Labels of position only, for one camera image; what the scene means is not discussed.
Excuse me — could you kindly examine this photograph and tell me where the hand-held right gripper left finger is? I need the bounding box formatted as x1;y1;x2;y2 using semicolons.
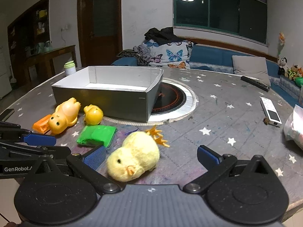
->
28;145;122;195

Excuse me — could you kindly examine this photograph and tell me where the white refrigerator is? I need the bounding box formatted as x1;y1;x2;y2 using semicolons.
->
0;44;12;99

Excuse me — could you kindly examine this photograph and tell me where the dark window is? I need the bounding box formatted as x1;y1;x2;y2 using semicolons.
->
173;0;268;44

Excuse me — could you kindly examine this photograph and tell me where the striped dark cloth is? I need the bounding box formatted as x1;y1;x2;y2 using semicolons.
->
117;45;152;66

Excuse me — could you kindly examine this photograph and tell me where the grey star print tablecloth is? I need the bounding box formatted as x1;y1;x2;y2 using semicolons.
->
0;65;303;219

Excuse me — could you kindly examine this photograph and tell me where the hanging plush wall toy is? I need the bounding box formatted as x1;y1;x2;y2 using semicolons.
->
278;32;286;55

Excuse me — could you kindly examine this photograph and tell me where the clear plastic bag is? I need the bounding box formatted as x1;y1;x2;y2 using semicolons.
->
283;104;303;151

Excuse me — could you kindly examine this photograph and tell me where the butterfly print pillow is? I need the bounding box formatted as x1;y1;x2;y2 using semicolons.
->
143;40;194;70

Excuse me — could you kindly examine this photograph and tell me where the round black induction cooktop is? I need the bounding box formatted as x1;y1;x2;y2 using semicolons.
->
149;81;198;121

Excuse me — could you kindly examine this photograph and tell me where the yellow plush chick toy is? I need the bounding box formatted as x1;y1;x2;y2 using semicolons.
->
106;126;170;183

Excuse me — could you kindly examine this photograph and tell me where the blue sofa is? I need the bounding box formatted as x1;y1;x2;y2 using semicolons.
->
111;43;303;107

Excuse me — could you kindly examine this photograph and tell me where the brown wooden side table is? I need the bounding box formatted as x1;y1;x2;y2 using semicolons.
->
25;45;77;84

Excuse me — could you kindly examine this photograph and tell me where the white remote control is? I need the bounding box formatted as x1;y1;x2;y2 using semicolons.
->
260;96;282;126

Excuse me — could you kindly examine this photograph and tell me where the brown wooden door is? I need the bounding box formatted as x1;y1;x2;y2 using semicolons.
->
77;0;123;68

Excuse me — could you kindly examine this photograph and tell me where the black phone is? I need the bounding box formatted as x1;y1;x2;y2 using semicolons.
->
0;108;15;121

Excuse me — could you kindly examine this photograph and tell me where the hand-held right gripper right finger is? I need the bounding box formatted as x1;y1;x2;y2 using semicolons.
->
183;145;276;194

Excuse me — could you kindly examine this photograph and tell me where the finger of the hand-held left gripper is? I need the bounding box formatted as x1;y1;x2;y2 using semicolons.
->
0;122;57;146
0;141;72;162

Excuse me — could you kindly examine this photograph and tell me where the grey pillow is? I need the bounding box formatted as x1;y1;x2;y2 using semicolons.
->
232;55;272;87

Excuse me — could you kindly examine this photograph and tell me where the black clothes pile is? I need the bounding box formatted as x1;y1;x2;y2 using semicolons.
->
144;27;185;45

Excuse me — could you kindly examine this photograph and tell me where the wooden shelf cabinet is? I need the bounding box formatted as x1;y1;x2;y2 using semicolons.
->
7;0;52;61

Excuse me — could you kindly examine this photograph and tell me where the green foam block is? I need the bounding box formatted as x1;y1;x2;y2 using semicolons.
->
76;125;117;147

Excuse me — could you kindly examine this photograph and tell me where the grey cardboard box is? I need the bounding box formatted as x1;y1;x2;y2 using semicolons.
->
52;66;164;123

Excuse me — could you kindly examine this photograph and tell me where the small yellow rubber duck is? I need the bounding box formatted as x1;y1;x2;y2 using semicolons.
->
83;104;104;126

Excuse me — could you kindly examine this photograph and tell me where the group of small plush toys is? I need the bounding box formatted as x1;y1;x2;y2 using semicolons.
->
287;64;303;81

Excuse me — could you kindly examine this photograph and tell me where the yellow duck toy orange bill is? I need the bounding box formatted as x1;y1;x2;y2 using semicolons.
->
32;97;82;137

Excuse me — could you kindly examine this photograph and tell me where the white green cup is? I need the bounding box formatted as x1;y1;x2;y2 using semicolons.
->
64;61;77;76

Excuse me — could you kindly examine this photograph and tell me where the black remote control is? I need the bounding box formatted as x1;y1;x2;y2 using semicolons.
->
241;75;270;93

